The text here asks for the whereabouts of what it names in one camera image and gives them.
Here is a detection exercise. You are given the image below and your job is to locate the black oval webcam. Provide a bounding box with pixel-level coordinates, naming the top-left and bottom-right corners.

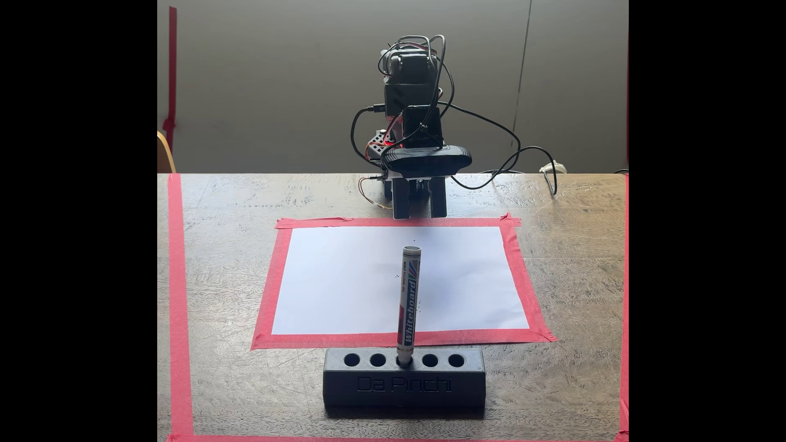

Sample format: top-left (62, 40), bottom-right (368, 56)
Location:
top-left (381, 145), bottom-right (474, 180)

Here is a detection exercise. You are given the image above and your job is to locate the long black cable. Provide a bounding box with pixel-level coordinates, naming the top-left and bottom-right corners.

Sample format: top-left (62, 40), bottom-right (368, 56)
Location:
top-left (438, 101), bottom-right (559, 197)

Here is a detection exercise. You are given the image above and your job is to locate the whiteboard marker pen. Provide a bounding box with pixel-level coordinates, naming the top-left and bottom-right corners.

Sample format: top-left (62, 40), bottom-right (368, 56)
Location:
top-left (396, 246), bottom-right (422, 368)

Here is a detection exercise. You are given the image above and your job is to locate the wooden chair back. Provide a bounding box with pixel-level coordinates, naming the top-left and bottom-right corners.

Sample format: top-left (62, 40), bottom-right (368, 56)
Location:
top-left (157, 130), bottom-right (178, 174)

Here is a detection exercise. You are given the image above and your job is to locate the long red tape strip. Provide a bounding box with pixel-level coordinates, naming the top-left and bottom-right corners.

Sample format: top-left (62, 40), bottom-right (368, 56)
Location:
top-left (617, 175), bottom-right (630, 442)
top-left (167, 174), bottom-right (195, 442)
top-left (166, 435), bottom-right (630, 442)

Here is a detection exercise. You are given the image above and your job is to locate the thin brown wire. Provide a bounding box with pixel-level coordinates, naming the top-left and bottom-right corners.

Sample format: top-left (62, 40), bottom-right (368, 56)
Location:
top-left (359, 175), bottom-right (394, 210)

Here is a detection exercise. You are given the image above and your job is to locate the short black cable loop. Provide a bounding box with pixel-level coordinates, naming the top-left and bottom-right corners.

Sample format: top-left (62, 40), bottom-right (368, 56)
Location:
top-left (350, 105), bottom-right (386, 168)

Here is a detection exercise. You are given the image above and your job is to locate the white paper sheet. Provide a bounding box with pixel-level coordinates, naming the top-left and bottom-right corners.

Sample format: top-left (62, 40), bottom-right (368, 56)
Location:
top-left (271, 226), bottom-right (530, 336)

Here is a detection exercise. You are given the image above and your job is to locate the black pen holder block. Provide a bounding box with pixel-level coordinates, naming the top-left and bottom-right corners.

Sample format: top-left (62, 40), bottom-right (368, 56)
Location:
top-left (322, 348), bottom-right (487, 411)

